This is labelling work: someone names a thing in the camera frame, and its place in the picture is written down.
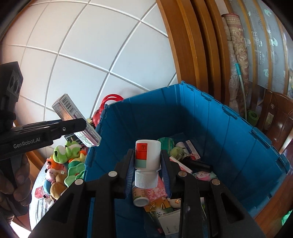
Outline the light green frog plush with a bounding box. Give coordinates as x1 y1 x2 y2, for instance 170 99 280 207
53 141 81 164

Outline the person's left hand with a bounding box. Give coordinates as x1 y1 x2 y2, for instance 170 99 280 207
1 154 31 217

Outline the pink floral tissue pack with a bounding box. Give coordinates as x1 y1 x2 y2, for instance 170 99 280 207
34 186 44 199

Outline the pink pig plush blue shirt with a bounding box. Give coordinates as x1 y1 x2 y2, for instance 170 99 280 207
44 168 57 192

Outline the red plastic toy case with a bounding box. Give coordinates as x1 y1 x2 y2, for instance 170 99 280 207
92 94 124 127

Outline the rolled patterned carpet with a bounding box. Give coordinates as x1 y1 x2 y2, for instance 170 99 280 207
222 13 249 119

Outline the dark green turtle plush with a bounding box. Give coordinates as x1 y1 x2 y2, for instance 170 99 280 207
68 150 87 168

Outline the green crocodile plush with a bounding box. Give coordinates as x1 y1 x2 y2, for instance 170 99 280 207
64 163 85 187

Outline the white red medicine bottle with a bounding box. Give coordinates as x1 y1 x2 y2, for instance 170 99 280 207
135 140 161 189

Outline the blue plastic folding crate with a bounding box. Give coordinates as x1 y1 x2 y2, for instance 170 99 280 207
83 80 291 238

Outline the dark wooden chair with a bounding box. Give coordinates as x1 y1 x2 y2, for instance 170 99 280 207
257 90 292 154

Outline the white green-label pill bottle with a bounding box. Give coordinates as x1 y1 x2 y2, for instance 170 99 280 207
132 182 149 207

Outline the orange hooded pink plush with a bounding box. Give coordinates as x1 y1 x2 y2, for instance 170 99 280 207
45 158 64 171

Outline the brown teddy bear plush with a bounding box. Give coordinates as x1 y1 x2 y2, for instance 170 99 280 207
50 170 67 200

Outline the white striped tablecloth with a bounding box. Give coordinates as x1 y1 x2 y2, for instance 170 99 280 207
29 165 53 230

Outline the long white pink box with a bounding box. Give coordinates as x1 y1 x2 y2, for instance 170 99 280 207
52 94 102 148

